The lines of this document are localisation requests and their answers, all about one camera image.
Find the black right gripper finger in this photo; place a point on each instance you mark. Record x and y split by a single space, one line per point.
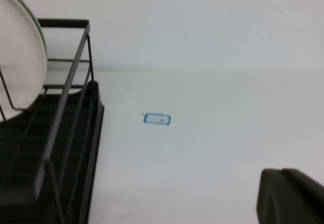
291 198

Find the green plate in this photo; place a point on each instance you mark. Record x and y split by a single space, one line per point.
41 35

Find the white plate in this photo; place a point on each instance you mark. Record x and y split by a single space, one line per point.
17 44

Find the blue rectangular table sticker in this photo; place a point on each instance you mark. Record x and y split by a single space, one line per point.
152 118

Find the black plastic drip tray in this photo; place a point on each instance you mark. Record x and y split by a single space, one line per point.
73 158

